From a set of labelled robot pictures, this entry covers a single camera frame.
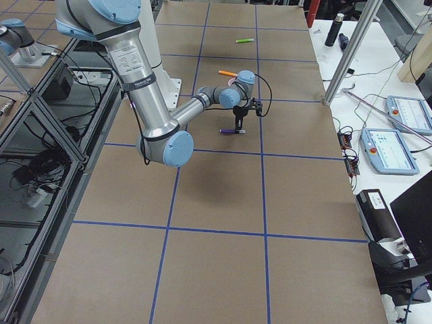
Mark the black water bottle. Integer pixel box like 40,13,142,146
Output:
325,13,345,47

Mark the blue teach pendant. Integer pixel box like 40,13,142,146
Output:
385,96,431,136
360,128,420,176

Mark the wooden plank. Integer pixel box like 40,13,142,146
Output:
398,13,431,83

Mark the brown paper table mat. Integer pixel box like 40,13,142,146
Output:
32,2,386,323

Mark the blue teach pendant far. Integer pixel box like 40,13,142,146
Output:
385,96,431,136

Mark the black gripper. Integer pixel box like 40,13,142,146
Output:
233,106,249,132

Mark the aluminium frame post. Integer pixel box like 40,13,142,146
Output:
322,0,383,106

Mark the purple highlighter pen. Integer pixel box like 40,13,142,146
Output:
219,129,246,134

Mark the pink mesh pen holder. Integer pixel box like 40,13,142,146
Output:
227,78,236,86

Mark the orange highlighter pen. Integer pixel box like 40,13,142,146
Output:
218,70,238,77

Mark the blue teach pendant near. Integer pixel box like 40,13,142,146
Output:
360,128,420,176

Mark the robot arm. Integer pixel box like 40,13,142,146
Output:
56,1,262,167
1,18,51,68

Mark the green highlighter pen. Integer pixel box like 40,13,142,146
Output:
235,38,254,44

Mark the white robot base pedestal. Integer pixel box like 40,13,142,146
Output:
139,0,182,112

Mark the black monitor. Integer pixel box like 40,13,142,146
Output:
390,172,431,263

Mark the black cardboard box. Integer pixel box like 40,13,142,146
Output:
356,189,403,252

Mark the grey office chair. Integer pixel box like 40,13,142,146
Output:
394,33,423,62

